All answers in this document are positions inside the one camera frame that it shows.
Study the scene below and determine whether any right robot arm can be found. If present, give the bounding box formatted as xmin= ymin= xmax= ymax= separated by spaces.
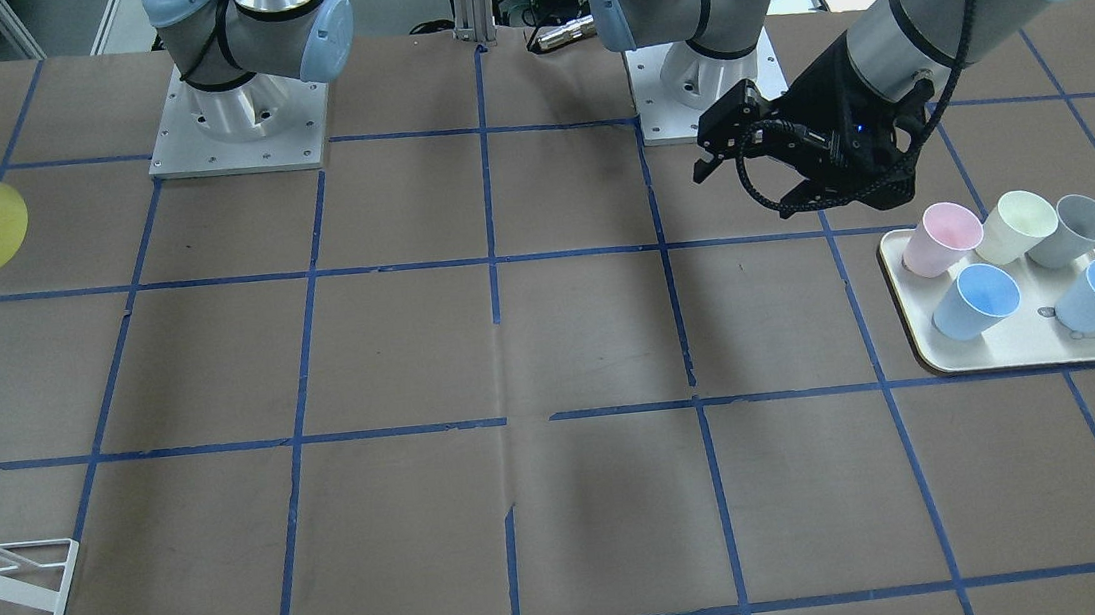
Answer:
xmin=0 ymin=0 xmax=354 ymax=186

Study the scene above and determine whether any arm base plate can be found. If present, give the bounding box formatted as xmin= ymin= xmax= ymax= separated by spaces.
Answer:
xmin=623 ymin=30 xmax=788 ymax=146
xmin=148 ymin=69 xmax=330 ymax=179

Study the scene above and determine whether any cream plastic cup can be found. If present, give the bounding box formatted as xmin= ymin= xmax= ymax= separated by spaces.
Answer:
xmin=975 ymin=190 xmax=1059 ymax=267

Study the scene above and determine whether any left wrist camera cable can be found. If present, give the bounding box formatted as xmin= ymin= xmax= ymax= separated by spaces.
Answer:
xmin=719 ymin=0 xmax=1010 ymax=220

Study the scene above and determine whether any silver cable connector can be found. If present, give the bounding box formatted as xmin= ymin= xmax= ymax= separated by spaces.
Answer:
xmin=526 ymin=14 xmax=598 ymax=56

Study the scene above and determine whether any blue plastic cup near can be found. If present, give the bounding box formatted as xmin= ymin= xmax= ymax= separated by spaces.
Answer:
xmin=931 ymin=262 xmax=1023 ymax=341

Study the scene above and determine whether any grey plastic cup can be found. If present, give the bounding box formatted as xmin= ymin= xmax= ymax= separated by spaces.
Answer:
xmin=1026 ymin=195 xmax=1095 ymax=269

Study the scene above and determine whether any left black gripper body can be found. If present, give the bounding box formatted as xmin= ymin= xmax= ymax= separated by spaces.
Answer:
xmin=744 ymin=46 xmax=930 ymax=218

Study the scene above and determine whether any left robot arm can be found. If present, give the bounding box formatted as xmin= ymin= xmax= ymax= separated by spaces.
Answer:
xmin=588 ymin=0 xmax=1065 ymax=218

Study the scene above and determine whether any pink plastic cup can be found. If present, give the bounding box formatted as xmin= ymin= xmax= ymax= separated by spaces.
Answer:
xmin=901 ymin=201 xmax=986 ymax=277

